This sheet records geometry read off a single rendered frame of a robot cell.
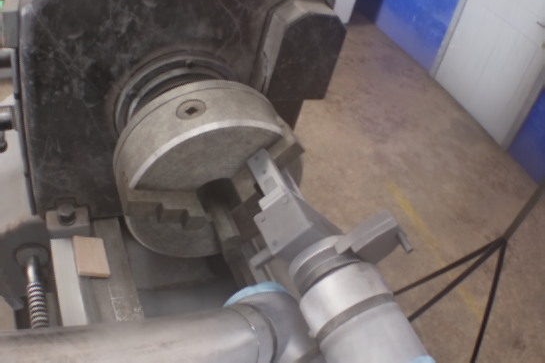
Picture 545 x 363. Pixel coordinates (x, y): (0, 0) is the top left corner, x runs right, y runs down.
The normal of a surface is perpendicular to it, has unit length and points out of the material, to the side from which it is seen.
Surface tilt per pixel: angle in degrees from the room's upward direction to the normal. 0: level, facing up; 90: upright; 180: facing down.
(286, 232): 49
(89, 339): 29
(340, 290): 36
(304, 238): 90
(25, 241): 90
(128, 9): 90
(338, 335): 65
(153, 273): 0
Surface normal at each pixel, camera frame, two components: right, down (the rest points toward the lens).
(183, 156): 0.38, 0.67
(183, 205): 0.39, -0.74
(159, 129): -0.41, -0.50
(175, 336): 0.58, -0.73
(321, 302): -0.68, -0.27
